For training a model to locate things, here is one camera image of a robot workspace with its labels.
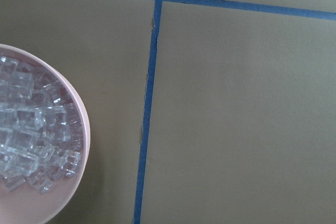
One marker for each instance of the pile of clear ice cubes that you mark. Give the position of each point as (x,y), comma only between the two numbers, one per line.
(41,129)

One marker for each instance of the pink bowl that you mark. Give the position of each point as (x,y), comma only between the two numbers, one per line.
(24,204)

